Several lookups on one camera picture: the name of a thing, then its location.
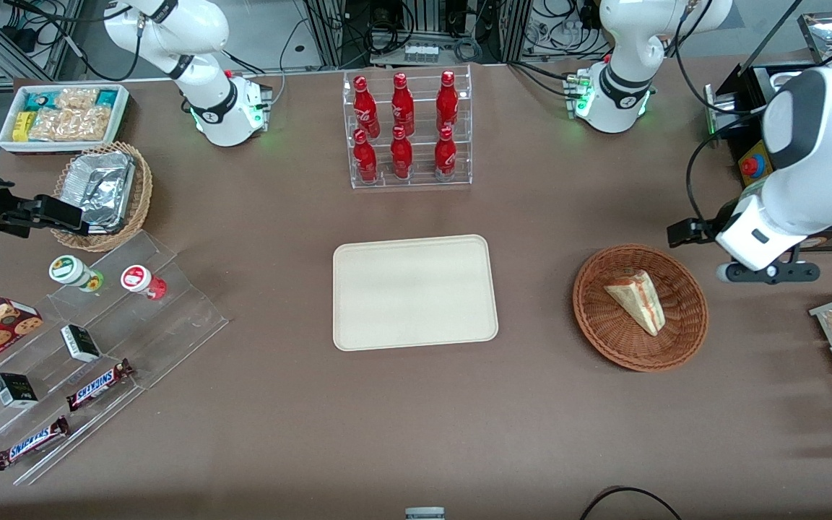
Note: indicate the triangular sandwich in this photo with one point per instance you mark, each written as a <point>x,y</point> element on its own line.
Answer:
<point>640,300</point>

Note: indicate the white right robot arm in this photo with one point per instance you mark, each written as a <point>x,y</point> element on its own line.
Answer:
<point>196,32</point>

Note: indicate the aluminium foil tray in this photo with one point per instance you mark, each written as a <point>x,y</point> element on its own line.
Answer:
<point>102,188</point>

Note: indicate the light oval wicker basket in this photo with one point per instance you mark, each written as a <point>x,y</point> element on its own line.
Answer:
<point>143,195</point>

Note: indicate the brown round wicker basket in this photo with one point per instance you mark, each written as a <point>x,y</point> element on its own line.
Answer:
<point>604,325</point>

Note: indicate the beige plastic tray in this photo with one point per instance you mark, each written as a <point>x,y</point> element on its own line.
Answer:
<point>401,303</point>

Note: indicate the green lidded cup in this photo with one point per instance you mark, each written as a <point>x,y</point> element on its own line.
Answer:
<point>69,271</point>

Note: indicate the white rectangular snack bin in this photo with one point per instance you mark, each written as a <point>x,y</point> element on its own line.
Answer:
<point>8,144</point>

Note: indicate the yellow emergency stop box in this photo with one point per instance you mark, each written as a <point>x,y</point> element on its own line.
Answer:
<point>755,166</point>

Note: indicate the yellow snack packet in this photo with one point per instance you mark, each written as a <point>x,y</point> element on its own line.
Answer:
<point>22,126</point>

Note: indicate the large clear bag of crackers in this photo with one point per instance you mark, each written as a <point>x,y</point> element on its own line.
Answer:
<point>73,124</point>

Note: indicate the red lidded cup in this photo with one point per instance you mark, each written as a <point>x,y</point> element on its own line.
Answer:
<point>138,279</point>

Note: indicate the teal snack packet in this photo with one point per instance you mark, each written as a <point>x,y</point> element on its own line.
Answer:
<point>39,100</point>
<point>106,97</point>

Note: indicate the small clear bag of crackers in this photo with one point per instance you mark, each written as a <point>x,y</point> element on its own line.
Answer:
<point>76,97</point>

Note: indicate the black hot food display case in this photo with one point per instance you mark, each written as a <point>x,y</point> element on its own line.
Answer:
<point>752,101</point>

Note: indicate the small black box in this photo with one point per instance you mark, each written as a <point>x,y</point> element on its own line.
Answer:
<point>80,343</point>
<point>15,390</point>

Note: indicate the clear acrylic step display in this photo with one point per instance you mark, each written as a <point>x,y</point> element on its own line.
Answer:
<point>170,325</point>

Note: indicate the snickers chocolate bar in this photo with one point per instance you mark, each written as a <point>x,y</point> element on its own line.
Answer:
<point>29,443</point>
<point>98,385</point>

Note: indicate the red cola bottle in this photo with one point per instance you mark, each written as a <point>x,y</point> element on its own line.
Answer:
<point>365,160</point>
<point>445,157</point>
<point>402,107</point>
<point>447,105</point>
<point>365,108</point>
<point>401,157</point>

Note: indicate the clear acrylic bottle rack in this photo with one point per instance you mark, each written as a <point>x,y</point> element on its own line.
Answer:
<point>423,184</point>

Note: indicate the white power strip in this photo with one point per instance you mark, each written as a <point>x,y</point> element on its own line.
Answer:
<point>422,53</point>

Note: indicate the small grey device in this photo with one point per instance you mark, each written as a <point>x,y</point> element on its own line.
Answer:
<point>425,514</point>

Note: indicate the aluminium frame rack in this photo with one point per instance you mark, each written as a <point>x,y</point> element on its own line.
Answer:
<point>329,32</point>

